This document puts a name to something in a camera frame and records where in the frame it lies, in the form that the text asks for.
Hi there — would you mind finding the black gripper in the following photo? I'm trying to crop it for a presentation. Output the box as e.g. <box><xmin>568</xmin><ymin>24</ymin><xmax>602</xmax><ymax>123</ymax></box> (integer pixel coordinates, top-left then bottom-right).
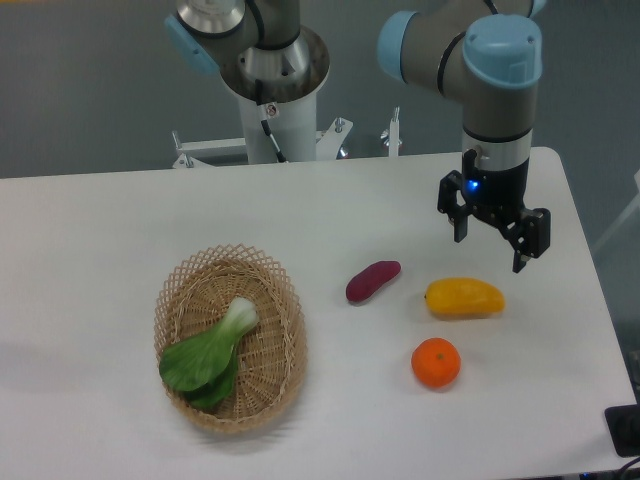
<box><xmin>437</xmin><ymin>140</ymin><xmax>551</xmax><ymax>273</ymax></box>

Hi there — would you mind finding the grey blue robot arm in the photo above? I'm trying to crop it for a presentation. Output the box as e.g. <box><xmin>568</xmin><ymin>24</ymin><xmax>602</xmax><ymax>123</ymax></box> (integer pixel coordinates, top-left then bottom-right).
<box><xmin>165</xmin><ymin>1</ymin><xmax>551</xmax><ymax>271</ymax></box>

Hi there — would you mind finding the woven wicker basket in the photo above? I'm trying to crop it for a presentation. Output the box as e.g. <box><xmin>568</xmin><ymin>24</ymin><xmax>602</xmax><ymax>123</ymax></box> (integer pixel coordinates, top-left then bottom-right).
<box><xmin>154</xmin><ymin>244</ymin><xmax>307</xmax><ymax>434</ymax></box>

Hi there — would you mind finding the green bok choy vegetable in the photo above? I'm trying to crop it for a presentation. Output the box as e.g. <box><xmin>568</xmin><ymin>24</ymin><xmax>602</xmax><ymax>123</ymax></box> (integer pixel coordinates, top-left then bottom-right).
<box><xmin>159</xmin><ymin>297</ymin><xmax>259</xmax><ymax>410</ymax></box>

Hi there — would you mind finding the yellow bell pepper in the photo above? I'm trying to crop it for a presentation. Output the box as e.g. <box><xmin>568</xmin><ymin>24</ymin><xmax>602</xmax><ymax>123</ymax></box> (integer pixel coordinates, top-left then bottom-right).
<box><xmin>424</xmin><ymin>277</ymin><xmax>506</xmax><ymax>318</ymax></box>

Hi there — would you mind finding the purple sweet potato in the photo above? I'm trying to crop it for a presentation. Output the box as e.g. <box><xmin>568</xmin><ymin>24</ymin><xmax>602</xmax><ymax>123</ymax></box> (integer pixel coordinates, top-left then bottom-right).
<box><xmin>345</xmin><ymin>260</ymin><xmax>402</xmax><ymax>303</ymax></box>

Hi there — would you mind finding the orange mandarin fruit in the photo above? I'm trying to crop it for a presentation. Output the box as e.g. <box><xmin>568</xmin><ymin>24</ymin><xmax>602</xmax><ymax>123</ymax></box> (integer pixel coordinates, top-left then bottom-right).
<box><xmin>411</xmin><ymin>338</ymin><xmax>462</xmax><ymax>389</ymax></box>

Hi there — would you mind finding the black device at edge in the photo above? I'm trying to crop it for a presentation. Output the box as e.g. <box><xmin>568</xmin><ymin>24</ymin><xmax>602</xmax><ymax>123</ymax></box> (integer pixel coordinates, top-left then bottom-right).
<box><xmin>604</xmin><ymin>404</ymin><xmax>639</xmax><ymax>457</ymax></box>

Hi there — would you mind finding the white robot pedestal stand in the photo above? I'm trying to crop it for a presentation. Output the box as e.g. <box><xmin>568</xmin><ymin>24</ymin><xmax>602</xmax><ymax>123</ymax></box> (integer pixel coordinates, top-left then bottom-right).
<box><xmin>171</xmin><ymin>92</ymin><xmax>404</xmax><ymax>170</ymax></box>

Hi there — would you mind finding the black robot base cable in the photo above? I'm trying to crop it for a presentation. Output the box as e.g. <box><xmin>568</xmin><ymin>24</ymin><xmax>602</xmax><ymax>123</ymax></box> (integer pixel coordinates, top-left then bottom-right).
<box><xmin>255</xmin><ymin>78</ymin><xmax>290</xmax><ymax>164</ymax></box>

